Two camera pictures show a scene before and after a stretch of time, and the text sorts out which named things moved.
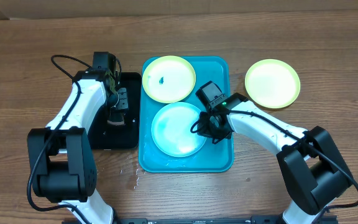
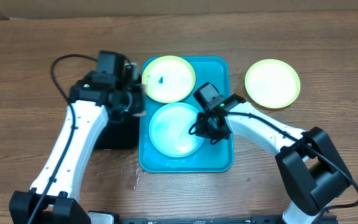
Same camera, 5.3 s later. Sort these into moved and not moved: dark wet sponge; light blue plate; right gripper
Moved: dark wet sponge
Not moved: right gripper; light blue plate
